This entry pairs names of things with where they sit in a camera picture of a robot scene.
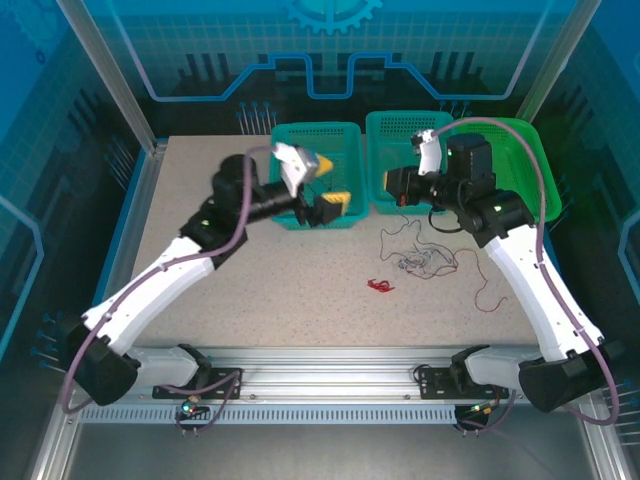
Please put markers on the green plastic basket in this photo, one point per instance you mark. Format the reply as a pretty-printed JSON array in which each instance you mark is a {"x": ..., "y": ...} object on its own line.
[{"x": 515, "y": 165}]

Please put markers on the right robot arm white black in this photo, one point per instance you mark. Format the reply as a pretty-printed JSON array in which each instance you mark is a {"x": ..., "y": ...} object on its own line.
[{"x": 525, "y": 285}]

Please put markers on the small LED circuit board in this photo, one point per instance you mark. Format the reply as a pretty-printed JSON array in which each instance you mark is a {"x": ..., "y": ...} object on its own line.
[
  {"x": 480, "y": 410},
  {"x": 191, "y": 407}
]

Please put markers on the aluminium frame post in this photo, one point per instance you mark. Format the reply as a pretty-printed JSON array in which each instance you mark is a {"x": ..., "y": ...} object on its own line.
[
  {"x": 117, "y": 75},
  {"x": 552, "y": 60}
]

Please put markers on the aluminium mounting rail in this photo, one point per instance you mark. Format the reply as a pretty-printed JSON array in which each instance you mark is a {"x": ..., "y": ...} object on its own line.
[{"x": 325, "y": 370}]

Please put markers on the teal plastic basket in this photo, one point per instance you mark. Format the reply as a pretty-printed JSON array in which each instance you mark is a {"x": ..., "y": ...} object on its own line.
[
  {"x": 340, "y": 137},
  {"x": 380, "y": 150}
]

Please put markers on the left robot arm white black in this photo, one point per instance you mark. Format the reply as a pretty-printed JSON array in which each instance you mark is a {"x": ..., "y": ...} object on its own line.
[{"x": 165, "y": 280}]

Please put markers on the blue table edge strip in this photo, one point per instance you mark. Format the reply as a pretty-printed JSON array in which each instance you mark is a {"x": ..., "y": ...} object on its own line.
[{"x": 119, "y": 240}]

